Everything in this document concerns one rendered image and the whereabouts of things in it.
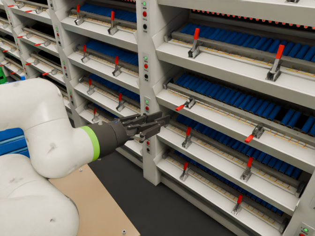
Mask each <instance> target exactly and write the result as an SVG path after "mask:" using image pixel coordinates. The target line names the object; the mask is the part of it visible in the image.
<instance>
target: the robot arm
mask: <svg viewBox="0 0 315 236"><path fill-rule="evenodd" d="M162 113H163V112H162V111H159V112H156V113H153V114H150V115H146V113H143V115H142V116H141V114H135V115H130V116H126V117H122V118H114V119H113V121H111V122H108V123H107V122H105V121H99V122H96V123H93V124H90V125H85V126H82V127H78V128H73V127H72V126H71V124H70V121H69V119H68V115H67V111H66V108H65V105H64V101H63V97H62V94H61V92H60V90H59V89H58V87H57V86H56V85H54V84H53V83H52V82H50V81H48V80H45V79H41V78H32V79H27V80H23V81H17V82H12V83H7V84H1V85H0V131H4V130H6V129H11V128H21V129H22V130H23V132H24V136H25V139H26V143H27V147H28V151H29V154H30V158H28V157H26V156H24V155H21V154H8V155H2V156H0V236H77V233H78V229H79V215H78V211H77V209H76V207H75V206H74V204H73V203H72V202H71V201H70V200H69V199H68V198H67V197H66V196H65V195H64V194H63V193H62V192H61V191H60V190H58V189H57V188H56V187H55V186H54V185H53V184H52V183H51V182H50V181H49V180H48V179H47V178H51V179H58V178H63V177H66V176H68V175H70V174H71V173H72V172H74V171H75V170H77V169H78V168H80V167H82V166H83V165H86V164H88V163H90V162H92V161H95V160H101V158H102V157H104V156H107V155H110V154H112V153H113V152H114V151H115V149H116V148H119V147H121V146H123V145H124V144H125V143H126V142H127V141H128V140H134V139H137V140H139V142H140V143H143V142H144V141H145V140H146V139H148V138H150V137H152V136H154V135H156V134H158V133H160V129H161V127H162V126H164V125H166V124H169V122H170V115H166V116H163V117H162ZM136 117H137V118H136ZM144 123H145V124H144Z"/></svg>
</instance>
